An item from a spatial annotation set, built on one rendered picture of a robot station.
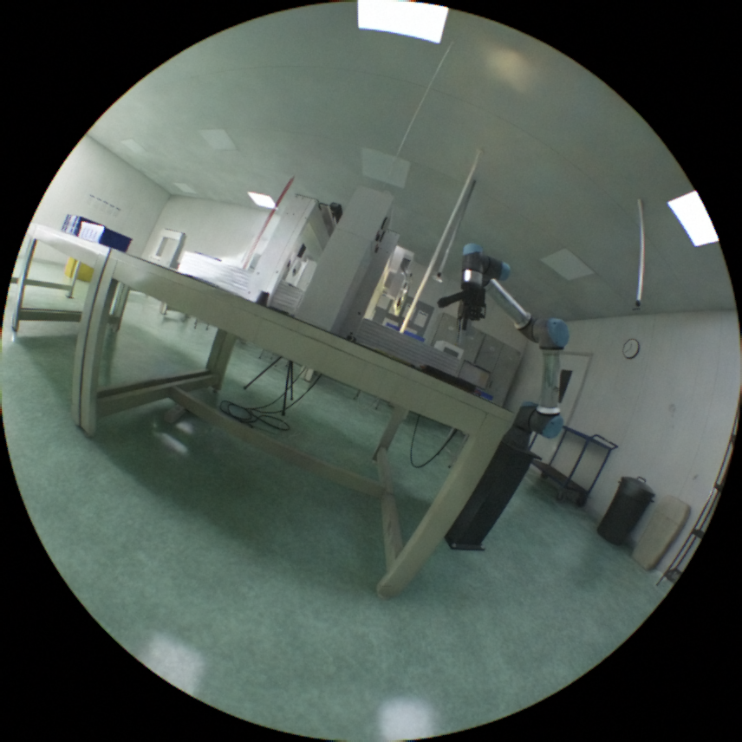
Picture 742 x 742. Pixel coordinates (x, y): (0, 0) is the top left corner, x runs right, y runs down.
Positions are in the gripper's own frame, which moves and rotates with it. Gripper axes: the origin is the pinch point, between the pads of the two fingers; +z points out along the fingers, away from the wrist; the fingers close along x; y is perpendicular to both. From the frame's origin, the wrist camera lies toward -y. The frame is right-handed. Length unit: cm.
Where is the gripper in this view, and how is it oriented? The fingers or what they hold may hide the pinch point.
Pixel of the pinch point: (460, 343)
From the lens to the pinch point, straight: 91.7
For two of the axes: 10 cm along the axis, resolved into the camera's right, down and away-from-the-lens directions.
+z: -1.4, 9.9, 0.7
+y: 9.9, 1.4, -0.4
